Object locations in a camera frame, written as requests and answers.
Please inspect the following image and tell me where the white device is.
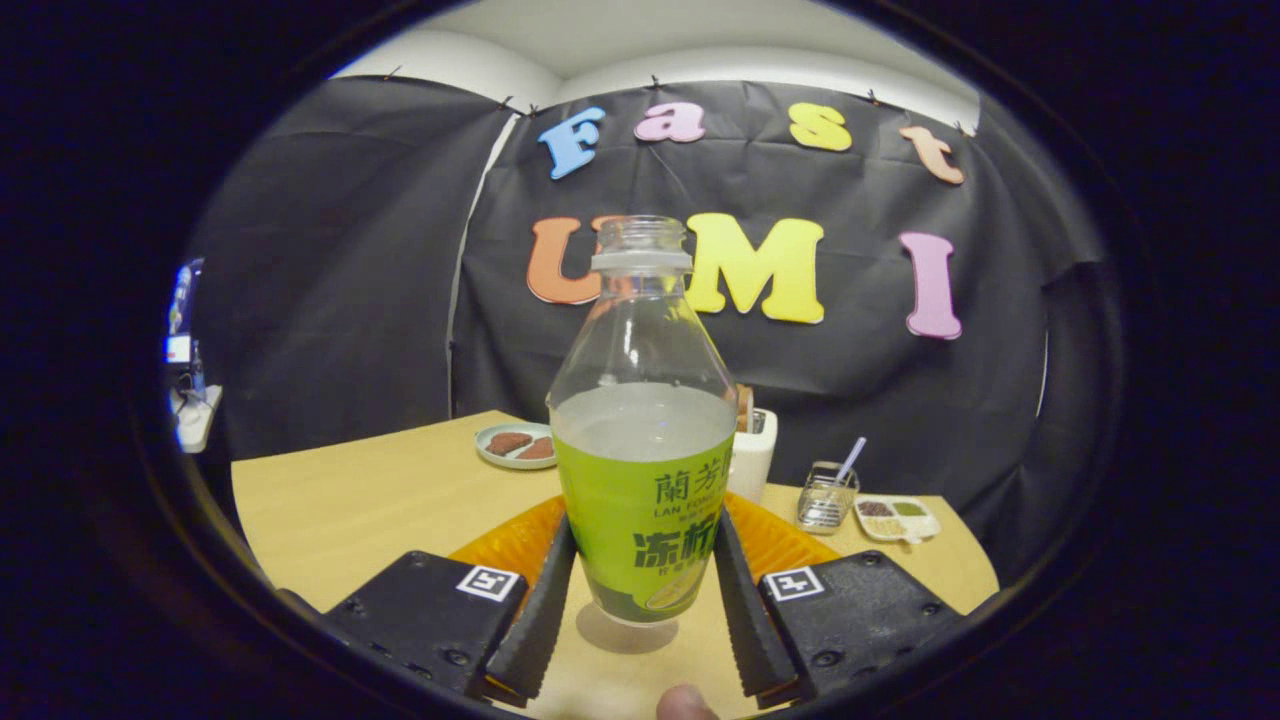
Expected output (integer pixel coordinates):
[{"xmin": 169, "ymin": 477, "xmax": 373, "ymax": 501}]
[{"xmin": 172, "ymin": 385, "xmax": 223, "ymax": 453}]

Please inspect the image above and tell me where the lit monitor screen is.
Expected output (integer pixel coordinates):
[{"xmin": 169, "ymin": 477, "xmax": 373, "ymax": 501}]
[{"xmin": 165, "ymin": 258, "xmax": 205, "ymax": 366}]

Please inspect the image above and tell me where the divided white condiment dish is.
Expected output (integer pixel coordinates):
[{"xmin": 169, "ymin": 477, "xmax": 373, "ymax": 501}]
[{"xmin": 853, "ymin": 495, "xmax": 942, "ymax": 544}]

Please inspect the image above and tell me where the grey plate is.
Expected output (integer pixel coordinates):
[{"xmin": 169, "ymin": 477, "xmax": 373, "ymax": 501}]
[{"xmin": 474, "ymin": 422, "xmax": 557, "ymax": 471}]

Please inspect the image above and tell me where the green label juice bottle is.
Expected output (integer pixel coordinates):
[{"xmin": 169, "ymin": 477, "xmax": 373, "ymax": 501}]
[{"xmin": 547, "ymin": 215, "xmax": 739, "ymax": 628}]

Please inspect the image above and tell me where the wooden table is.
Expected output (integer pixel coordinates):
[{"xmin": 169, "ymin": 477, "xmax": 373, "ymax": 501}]
[{"xmin": 230, "ymin": 410, "xmax": 1001, "ymax": 720}]

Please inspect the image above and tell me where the wire mesh holder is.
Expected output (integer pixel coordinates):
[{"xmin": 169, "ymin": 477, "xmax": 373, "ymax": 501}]
[{"xmin": 797, "ymin": 461, "xmax": 860, "ymax": 536}]

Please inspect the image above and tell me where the black backdrop cloth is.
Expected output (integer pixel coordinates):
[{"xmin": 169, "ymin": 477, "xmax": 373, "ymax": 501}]
[{"xmin": 185, "ymin": 75, "xmax": 1121, "ymax": 586}]

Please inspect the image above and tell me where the white toaster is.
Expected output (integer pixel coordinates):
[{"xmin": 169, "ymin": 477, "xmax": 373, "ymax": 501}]
[{"xmin": 727, "ymin": 405, "xmax": 779, "ymax": 504}]

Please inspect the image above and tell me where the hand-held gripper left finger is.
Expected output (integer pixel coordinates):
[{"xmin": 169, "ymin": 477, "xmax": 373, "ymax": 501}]
[{"xmin": 280, "ymin": 495, "xmax": 579, "ymax": 706}]

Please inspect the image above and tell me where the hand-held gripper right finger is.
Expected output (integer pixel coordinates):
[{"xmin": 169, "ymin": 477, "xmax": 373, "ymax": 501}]
[{"xmin": 712, "ymin": 490, "xmax": 1001, "ymax": 701}]

